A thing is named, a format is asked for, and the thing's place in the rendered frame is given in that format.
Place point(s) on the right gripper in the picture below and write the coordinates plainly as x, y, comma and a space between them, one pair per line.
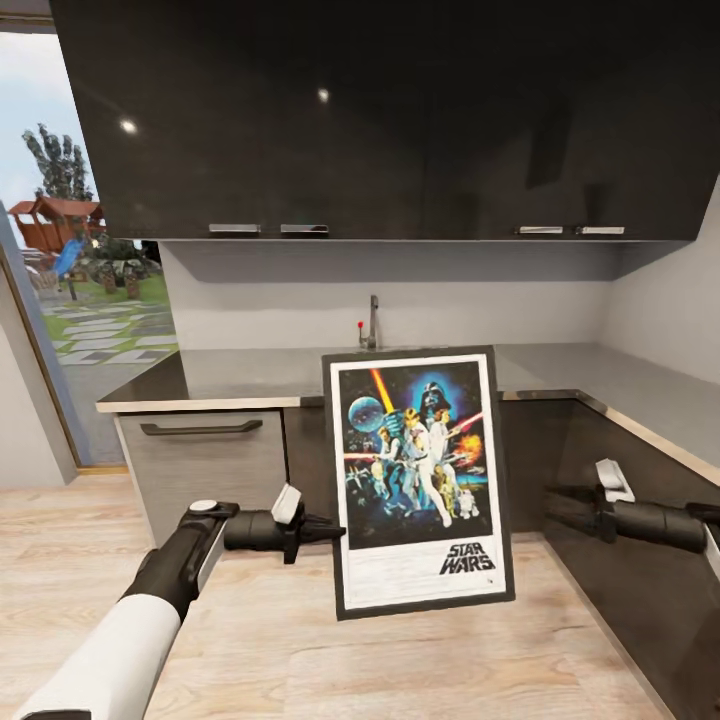
641, 520

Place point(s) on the poster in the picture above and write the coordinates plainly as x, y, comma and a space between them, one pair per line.
416, 475

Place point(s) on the fixed window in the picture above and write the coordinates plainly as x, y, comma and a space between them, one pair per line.
96, 310

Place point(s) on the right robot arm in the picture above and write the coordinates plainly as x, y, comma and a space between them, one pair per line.
616, 512

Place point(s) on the dishwasher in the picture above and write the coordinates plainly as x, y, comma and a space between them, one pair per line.
184, 456

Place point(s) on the oven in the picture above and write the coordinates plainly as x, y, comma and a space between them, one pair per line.
697, 678

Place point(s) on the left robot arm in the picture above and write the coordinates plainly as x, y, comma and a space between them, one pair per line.
113, 675

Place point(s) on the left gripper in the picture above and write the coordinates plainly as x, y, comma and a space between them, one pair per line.
266, 534

